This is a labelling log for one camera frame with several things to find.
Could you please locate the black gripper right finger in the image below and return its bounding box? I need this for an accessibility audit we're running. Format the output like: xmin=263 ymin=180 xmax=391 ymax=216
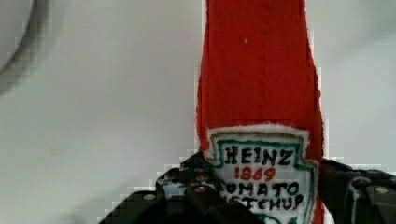
xmin=318 ymin=159 xmax=396 ymax=224

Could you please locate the red plush ketchup bottle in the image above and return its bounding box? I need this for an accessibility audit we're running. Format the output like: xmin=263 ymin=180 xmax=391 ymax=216
xmin=196 ymin=0 xmax=324 ymax=224

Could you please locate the large grey round plate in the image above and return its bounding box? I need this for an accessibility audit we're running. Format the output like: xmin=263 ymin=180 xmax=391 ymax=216
xmin=0 ymin=0 xmax=51 ymax=95

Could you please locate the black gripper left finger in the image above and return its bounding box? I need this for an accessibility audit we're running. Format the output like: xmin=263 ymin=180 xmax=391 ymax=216
xmin=98 ymin=152 xmax=263 ymax=224

